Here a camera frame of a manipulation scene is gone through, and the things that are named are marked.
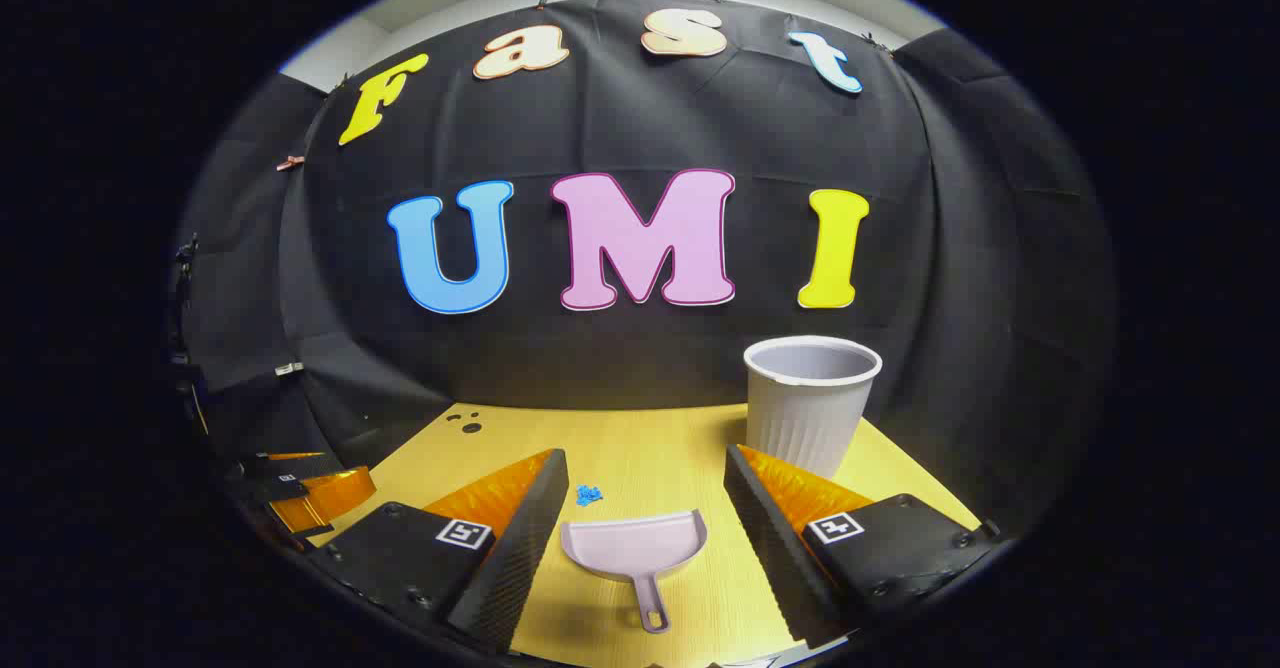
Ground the lilac plastic dustpan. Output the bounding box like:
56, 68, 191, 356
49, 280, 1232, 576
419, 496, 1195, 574
560, 510, 709, 635

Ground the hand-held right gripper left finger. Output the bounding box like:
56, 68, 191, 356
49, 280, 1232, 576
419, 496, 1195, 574
305, 448, 571, 657

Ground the yellow wooden desktop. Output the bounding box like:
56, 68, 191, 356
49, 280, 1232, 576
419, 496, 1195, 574
305, 403, 986, 667

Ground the grey ribbed garbage bin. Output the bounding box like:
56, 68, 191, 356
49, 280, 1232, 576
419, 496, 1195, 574
743, 335, 884, 481

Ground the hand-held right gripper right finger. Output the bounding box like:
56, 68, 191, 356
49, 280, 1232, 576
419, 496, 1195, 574
722, 443, 1003, 651

